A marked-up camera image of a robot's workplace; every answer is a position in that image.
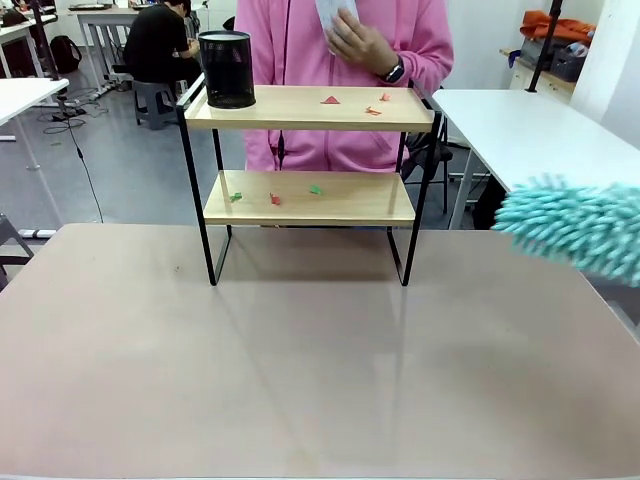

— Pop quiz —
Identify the person's left hand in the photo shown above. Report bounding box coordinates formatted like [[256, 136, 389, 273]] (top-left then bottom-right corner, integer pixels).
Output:
[[326, 6, 403, 78]]

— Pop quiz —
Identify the black mesh pen holder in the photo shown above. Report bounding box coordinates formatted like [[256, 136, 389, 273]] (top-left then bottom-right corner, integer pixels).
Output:
[[198, 30, 257, 110]]

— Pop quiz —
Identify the teal chenille duster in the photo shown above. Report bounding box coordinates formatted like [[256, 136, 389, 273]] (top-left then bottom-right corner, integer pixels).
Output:
[[492, 172, 640, 289]]

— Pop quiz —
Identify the person's left forearm pink sleeve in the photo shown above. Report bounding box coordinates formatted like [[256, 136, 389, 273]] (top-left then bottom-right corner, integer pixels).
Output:
[[372, 9, 455, 87]]

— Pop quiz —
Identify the dark smartwatch on wrist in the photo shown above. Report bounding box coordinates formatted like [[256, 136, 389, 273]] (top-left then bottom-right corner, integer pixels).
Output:
[[382, 55, 407, 85]]

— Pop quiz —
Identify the person in pink hoodie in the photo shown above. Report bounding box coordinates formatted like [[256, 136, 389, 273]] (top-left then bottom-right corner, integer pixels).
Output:
[[233, 0, 455, 173]]

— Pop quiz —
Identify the black folding chair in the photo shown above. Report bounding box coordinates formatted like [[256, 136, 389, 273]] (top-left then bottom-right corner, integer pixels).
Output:
[[401, 128, 454, 215]]

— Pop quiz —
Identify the white cabinet with wooden top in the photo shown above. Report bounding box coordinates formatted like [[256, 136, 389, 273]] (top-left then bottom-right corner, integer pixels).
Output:
[[499, 47, 576, 105]]

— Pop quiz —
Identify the large white table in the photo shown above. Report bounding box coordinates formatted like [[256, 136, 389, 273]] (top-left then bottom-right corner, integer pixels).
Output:
[[431, 88, 640, 231]]

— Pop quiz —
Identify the black tripod pole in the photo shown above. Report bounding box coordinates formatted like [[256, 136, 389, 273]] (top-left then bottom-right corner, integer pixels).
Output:
[[525, 0, 565, 95]]

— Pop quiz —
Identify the orange cloth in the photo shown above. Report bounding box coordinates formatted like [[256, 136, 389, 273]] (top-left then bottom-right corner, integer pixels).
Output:
[[519, 10, 597, 45]]

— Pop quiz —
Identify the dark storage basket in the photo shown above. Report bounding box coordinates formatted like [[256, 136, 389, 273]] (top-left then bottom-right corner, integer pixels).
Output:
[[549, 45, 587, 82]]

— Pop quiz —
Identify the seated person in black shirt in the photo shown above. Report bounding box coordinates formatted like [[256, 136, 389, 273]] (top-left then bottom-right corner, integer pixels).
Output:
[[122, 0, 202, 85]]

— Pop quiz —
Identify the grey plastic stool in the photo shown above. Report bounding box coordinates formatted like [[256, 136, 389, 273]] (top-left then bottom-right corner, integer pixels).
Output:
[[131, 78, 190, 132]]

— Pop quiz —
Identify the black backpack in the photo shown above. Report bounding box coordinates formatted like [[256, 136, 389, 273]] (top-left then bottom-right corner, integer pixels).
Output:
[[49, 35, 83, 76]]

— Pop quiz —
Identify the black stand pole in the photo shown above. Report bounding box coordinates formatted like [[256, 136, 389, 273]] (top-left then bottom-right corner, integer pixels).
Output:
[[30, 0, 62, 84]]

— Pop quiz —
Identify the white table with white legs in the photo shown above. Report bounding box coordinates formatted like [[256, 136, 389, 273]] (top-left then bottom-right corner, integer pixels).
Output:
[[0, 77, 71, 226]]

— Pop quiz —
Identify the white desk with clutter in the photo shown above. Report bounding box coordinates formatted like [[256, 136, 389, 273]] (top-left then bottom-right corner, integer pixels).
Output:
[[0, 8, 59, 79]]

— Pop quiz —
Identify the black frame wooden two-tier shelf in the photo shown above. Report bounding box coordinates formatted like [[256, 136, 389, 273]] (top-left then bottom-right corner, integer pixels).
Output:
[[175, 77, 444, 287]]

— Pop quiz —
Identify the white desk with grey frame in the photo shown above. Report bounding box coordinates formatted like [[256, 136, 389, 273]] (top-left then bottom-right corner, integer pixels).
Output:
[[67, 2, 142, 94]]

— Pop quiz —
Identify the black floor cable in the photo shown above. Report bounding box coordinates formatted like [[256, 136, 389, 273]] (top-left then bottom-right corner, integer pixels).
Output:
[[43, 89, 105, 224]]

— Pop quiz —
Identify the black chair frame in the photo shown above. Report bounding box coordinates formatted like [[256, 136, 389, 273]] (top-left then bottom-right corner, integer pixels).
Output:
[[0, 212, 35, 292]]

